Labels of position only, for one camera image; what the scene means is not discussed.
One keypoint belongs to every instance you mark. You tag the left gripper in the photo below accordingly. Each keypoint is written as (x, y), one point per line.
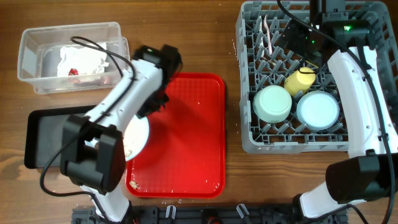
(145, 110)

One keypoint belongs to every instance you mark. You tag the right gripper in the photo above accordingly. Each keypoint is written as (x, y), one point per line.
(288, 36)

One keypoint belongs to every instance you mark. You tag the light blue plate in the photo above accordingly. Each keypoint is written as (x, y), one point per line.
(125, 133)

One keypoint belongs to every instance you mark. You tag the white plastic spoon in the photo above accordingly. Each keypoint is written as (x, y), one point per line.
(268, 34)

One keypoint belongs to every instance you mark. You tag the yellow plastic cup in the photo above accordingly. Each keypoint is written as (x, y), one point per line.
(301, 80)

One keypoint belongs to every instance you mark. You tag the white plastic fork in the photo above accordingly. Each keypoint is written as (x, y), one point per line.
(261, 40)

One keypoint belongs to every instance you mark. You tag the mint green bowl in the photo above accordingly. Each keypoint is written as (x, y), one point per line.
(272, 104)

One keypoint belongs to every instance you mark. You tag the light blue bowl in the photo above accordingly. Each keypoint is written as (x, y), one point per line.
(319, 110)

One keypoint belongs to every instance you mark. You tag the white napkin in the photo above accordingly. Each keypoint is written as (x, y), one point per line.
(86, 60)

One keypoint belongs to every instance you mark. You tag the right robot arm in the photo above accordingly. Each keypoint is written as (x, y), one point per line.
(348, 49)

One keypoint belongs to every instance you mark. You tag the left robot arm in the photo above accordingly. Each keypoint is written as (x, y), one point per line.
(92, 153)

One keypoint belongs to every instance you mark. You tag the grey dishwasher rack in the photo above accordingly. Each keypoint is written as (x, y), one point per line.
(291, 136)

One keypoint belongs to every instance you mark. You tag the red serving tray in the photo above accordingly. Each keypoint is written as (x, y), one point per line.
(185, 154)

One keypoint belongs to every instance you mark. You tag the clear plastic bin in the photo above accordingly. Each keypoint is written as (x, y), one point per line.
(39, 55)

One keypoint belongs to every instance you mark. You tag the small food crumb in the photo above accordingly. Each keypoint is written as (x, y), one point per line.
(134, 185)

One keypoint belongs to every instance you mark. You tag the black tray bin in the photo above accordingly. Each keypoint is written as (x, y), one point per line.
(44, 133)

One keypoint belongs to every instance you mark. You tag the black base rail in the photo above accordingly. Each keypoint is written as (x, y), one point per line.
(267, 214)

